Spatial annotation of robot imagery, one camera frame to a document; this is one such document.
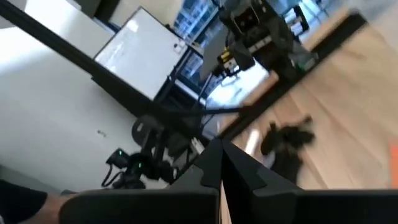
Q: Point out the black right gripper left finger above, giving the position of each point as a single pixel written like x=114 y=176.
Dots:
x=192 y=199

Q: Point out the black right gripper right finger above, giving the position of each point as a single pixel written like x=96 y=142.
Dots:
x=264 y=202

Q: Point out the person's forearm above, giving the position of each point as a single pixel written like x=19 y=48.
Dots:
x=46 y=208

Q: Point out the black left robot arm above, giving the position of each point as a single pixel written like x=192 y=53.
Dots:
x=264 y=37

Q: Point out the black device with green lights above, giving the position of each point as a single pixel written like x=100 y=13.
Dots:
x=136 y=168

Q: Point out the yellow label tag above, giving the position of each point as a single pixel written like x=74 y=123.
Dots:
x=226 y=56

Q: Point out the whiteboard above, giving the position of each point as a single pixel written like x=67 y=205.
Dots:
x=141 y=53

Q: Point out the black aluminium frame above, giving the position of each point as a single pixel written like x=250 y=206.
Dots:
x=62 y=46

